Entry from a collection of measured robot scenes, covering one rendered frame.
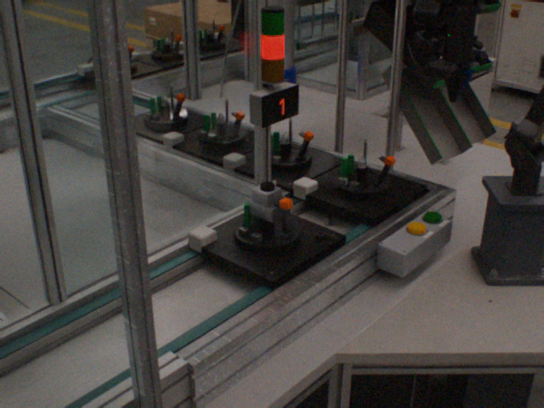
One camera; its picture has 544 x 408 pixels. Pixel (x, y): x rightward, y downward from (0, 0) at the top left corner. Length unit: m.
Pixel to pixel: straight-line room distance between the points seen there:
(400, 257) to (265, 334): 0.36
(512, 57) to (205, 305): 4.83
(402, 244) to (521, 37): 4.49
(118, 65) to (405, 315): 0.85
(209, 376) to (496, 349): 0.56
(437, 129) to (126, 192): 1.18
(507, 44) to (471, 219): 4.17
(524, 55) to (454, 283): 4.43
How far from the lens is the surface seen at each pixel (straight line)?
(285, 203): 1.36
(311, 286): 1.30
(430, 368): 1.39
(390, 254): 1.45
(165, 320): 1.30
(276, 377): 1.25
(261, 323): 1.22
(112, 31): 0.78
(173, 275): 1.41
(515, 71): 5.92
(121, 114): 0.81
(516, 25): 5.85
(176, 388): 1.14
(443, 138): 1.87
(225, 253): 1.39
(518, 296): 1.54
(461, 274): 1.59
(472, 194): 1.97
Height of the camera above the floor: 1.68
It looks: 26 degrees down
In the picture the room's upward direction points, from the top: straight up
